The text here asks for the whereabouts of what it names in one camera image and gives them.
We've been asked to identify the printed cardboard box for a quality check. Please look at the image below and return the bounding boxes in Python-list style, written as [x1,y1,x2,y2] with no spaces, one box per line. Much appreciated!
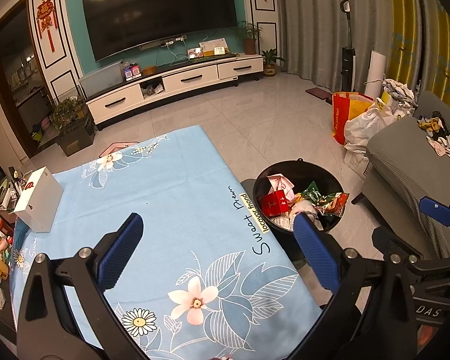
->
[343,150,370,177]

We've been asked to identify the blue floral tablecloth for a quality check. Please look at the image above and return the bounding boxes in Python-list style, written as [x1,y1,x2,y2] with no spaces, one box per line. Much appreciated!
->
[9,125,325,360]

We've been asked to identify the grey sofa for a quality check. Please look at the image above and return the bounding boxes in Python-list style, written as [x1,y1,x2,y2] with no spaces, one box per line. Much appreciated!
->
[352,90,450,259]

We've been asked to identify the small red box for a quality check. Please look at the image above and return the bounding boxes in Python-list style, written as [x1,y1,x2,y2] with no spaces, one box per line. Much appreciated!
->
[260,189,290,218]

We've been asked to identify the red brown snack bag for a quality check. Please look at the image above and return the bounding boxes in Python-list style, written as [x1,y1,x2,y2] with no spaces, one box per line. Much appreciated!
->
[319,192,350,216]

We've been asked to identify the dark green snack packet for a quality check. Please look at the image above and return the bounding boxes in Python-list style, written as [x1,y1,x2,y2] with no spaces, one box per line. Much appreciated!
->
[302,181,336,203]

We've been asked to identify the tall potted plant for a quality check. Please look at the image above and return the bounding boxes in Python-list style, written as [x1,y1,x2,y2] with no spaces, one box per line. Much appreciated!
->
[234,20,263,55]

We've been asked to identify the potted plants on stand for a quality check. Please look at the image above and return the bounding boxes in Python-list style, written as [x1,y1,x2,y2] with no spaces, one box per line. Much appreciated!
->
[52,97,96,156]

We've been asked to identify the dark floor mat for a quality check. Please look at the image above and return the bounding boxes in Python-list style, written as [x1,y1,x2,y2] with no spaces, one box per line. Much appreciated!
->
[305,87,334,102]

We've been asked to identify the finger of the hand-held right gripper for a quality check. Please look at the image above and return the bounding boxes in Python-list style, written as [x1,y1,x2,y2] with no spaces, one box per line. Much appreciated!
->
[371,227,424,271]
[419,197,450,227]

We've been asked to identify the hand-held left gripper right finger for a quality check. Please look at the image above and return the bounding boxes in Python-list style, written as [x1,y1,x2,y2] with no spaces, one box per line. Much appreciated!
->
[289,213,419,360]

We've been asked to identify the red yellow shopping bag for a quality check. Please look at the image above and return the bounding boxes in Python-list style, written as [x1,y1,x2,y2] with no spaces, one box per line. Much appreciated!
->
[332,92,376,145]

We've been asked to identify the pink white wrapper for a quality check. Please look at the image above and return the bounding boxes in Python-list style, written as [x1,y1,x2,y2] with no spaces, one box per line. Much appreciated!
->
[267,173,295,199]

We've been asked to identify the large black television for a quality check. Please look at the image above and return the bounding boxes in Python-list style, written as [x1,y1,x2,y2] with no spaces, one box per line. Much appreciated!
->
[80,0,239,62]

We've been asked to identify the grey curtain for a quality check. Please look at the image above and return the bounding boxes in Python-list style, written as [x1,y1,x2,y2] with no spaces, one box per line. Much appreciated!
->
[275,0,394,94]

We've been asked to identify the upright vacuum cleaner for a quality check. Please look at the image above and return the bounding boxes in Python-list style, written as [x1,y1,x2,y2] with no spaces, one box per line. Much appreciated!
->
[339,0,357,92]

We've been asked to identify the black plastic bucket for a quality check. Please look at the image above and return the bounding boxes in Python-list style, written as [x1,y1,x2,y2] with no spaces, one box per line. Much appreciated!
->
[252,160,344,267]

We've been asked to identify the small potted plant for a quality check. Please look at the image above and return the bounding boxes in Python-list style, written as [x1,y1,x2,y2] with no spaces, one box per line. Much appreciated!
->
[260,49,286,77]

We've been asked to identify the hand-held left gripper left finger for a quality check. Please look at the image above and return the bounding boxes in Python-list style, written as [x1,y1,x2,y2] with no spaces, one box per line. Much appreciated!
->
[17,213,147,360]

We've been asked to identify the clear storage box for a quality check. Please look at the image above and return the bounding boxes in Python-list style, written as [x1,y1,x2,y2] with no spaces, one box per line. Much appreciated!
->
[79,60,124,96]

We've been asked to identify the white upright panel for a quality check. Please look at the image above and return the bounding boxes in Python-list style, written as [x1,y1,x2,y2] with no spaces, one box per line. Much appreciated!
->
[364,50,387,100]

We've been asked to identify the white television cabinet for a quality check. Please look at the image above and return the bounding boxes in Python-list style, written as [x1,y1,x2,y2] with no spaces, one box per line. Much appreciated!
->
[84,53,264,130]

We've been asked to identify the yellow patterned curtain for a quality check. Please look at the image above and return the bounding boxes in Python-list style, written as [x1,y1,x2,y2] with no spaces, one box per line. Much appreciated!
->
[388,0,450,106]

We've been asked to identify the white cardboard box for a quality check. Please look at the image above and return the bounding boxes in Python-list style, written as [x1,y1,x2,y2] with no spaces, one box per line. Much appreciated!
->
[14,167,64,233]

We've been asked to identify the grey white patterned bag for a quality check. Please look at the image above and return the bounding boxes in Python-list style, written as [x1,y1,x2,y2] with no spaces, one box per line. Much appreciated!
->
[382,79,415,119]

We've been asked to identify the pile of socks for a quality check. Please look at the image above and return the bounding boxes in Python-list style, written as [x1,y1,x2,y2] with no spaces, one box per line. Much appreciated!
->
[416,110,450,166]

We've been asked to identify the large white plastic bag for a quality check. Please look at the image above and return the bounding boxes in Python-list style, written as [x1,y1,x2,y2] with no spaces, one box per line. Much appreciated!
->
[344,99,396,154]

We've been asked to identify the yellow desk calendar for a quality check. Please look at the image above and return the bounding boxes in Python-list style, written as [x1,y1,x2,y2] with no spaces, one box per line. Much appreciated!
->
[199,38,229,57]

